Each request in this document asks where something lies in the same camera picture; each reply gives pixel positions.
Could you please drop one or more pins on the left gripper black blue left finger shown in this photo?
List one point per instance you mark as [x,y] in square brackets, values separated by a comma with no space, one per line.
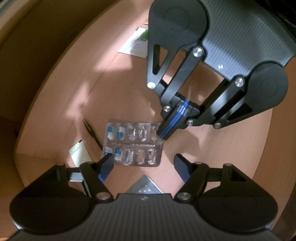
[94,175]

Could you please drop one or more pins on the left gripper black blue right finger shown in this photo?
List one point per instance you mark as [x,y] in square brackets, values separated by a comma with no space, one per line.
[194,176]

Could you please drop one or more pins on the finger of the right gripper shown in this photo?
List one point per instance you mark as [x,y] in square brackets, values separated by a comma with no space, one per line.
[171,92]
[224,107]

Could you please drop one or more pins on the blue capsule blister pack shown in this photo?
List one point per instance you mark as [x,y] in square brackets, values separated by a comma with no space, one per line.
[133,144]

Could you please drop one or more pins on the small white sachet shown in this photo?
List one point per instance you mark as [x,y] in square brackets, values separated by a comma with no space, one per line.
[79,154]

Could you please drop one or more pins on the black hair clip left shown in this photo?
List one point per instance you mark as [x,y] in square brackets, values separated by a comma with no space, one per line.
[91,132]

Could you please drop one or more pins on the silver foil packet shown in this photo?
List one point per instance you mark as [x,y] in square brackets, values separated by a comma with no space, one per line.
[144,185]

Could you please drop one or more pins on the white green card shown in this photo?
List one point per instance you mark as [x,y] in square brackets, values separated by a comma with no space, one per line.
[136,45]

